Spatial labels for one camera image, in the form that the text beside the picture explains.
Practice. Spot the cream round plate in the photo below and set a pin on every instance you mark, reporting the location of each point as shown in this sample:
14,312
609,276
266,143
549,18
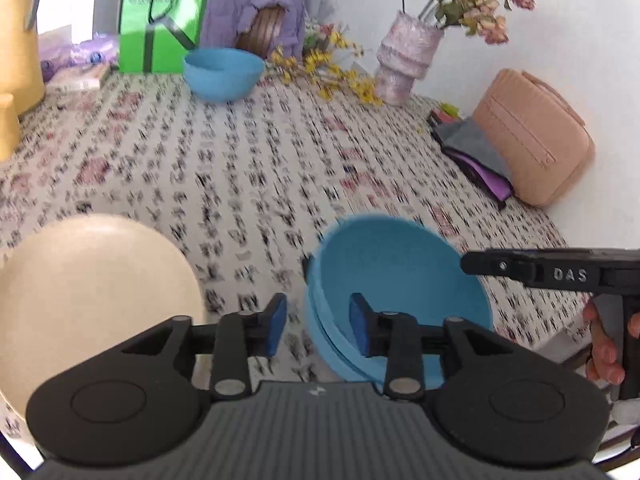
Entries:
95,290

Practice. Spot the pink textured vase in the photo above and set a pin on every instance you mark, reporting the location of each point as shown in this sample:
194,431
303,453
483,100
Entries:
405,55

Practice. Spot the green shopping bag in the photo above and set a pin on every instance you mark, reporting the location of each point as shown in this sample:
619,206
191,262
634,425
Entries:
165,15

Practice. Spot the yellow thermos jug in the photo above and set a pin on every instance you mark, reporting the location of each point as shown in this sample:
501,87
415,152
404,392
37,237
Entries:
15,45

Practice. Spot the purple jacket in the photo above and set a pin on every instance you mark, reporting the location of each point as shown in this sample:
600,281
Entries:
230,2

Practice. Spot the grey cloth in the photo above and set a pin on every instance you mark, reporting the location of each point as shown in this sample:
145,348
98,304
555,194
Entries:
475,142

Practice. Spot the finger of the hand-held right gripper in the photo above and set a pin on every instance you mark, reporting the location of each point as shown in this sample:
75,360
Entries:
500,265

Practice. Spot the yellow cup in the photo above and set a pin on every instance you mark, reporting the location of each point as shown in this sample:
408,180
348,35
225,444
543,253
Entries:
7,127

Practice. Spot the red and black box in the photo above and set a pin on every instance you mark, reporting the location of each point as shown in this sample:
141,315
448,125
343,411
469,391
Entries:
436,117

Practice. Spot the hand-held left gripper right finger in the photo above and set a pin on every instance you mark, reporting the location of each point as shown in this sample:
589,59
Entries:
360,325

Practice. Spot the large blue bowl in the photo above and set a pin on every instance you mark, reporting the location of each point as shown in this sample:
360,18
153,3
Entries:
222,72

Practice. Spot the wooden chair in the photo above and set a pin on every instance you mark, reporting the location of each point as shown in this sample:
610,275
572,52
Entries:
265,30

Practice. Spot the purple plastic bag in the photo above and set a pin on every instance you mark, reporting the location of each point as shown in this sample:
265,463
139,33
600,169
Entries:
70,52

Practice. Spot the lime green small item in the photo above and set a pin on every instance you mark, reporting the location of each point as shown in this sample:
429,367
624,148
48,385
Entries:
448,109

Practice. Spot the purple cloth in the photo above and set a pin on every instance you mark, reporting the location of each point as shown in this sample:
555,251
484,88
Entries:
487,178

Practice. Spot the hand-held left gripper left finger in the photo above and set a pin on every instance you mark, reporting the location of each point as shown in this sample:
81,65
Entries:
275,325

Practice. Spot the yellow flower branch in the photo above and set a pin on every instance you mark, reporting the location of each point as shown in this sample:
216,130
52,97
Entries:
320,62

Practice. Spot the peach pouch bag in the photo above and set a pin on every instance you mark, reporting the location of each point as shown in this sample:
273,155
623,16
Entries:
535,135

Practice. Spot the person's right hand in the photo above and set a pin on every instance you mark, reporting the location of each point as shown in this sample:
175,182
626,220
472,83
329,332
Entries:
602,345

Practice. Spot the dried pink flower bouquet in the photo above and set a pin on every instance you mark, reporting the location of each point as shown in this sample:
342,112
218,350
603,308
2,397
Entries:
475,5

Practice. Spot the pale flat box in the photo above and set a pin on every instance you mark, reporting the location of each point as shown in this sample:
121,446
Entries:
80,77

